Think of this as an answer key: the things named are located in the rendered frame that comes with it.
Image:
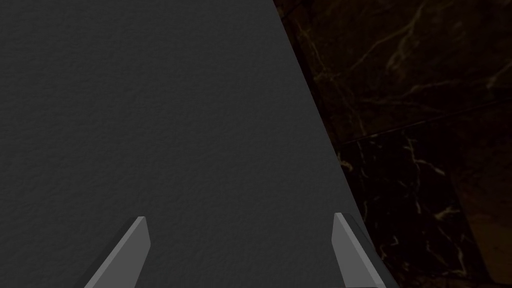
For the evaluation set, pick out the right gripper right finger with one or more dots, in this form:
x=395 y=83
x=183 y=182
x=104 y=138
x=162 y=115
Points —
x=356 y=256

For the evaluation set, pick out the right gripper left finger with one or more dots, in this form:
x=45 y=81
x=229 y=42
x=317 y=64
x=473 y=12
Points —
x=124 y=256

